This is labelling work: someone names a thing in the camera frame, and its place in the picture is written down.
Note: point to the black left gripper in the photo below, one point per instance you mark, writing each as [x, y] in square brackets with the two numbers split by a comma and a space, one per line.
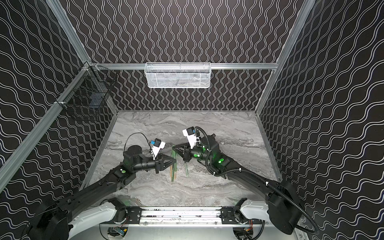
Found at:
[157, 164]

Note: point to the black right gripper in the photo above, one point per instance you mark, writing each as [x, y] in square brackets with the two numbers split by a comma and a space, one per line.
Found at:
[185, 154]

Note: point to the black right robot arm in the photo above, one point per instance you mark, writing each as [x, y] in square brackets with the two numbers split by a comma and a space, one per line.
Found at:
[281, 198]

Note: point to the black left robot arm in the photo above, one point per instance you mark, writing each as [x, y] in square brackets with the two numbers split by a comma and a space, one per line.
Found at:
[65, 218]

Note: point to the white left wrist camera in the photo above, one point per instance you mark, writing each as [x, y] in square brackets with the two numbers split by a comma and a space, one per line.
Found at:
[157, 145]

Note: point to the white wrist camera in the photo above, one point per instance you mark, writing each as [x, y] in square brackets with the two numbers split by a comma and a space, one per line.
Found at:
[193, 139]
[157, 145]

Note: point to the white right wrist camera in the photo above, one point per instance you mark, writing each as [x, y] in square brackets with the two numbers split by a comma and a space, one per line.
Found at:
[193, 139]

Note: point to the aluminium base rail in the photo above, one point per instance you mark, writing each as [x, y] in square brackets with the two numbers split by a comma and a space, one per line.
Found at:
[190, 217]

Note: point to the white wire mesh basket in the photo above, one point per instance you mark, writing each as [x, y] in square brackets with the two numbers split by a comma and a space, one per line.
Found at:
[176, 75]

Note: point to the black wire basket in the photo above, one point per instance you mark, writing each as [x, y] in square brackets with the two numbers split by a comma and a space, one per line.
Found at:
[91, 97]

